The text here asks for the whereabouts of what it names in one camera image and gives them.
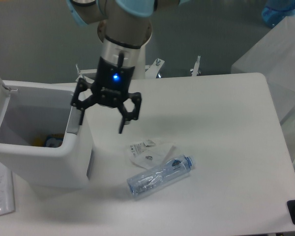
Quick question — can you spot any translucent plastic storage box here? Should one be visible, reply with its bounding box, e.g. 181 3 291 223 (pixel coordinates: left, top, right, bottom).
231 17 295 170

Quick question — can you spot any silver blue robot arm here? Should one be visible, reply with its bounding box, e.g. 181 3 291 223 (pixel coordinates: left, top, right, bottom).
66 0 184 133

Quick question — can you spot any clear plastic packaging bag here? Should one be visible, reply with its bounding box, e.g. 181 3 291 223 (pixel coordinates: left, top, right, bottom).
124 138 175 169

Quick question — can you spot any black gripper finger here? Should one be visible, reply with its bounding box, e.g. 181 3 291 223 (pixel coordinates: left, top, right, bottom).
70 77 100 126
117 91 143 134

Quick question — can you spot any blue plastic bag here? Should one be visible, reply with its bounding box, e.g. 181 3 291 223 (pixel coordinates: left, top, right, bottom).
261 0 295 29

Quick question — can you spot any white paper sheet in sleeve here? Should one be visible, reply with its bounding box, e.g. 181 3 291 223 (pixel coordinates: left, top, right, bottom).
0 163 15 216

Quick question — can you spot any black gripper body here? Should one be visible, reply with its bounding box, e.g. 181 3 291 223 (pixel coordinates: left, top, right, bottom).
91 56 135 108

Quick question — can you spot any white trash can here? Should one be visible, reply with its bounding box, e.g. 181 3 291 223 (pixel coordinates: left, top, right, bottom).
0 78 93 188

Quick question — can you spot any yellow item inside can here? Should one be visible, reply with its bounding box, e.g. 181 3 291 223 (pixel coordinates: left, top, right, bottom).
31 133 64 148

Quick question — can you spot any clear plastic water bottle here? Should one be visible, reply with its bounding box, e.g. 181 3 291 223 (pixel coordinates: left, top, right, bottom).
126 155 196 200

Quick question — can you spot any white pedestal base frame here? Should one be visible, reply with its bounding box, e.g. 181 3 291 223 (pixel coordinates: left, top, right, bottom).
75 55 201 83

